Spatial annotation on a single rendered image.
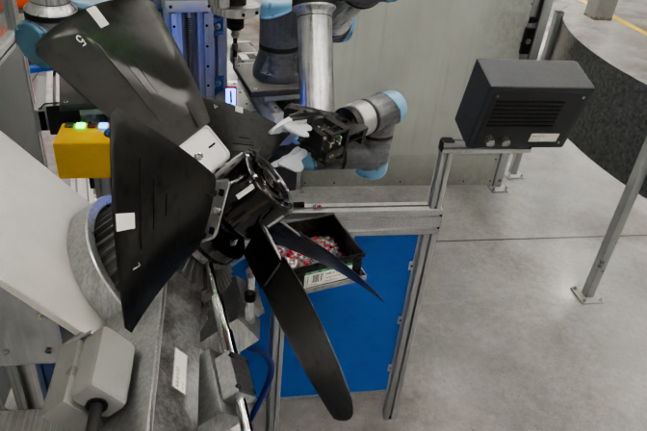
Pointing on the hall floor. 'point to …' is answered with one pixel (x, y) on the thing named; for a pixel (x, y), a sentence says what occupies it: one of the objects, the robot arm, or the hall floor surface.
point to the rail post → (409, 324)
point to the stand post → (30, 384)
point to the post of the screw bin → (274, 373)
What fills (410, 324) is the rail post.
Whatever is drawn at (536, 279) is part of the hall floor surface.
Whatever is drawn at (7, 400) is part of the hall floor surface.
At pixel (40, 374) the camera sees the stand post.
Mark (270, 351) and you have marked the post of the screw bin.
